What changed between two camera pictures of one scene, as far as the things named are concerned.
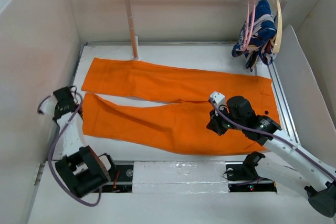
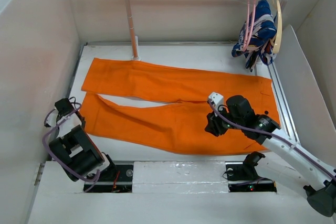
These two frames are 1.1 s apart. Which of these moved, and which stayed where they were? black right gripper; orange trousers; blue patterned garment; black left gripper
Moved: black left gripper
Stayed: black right gripper; blue patterned garment; orange trousers
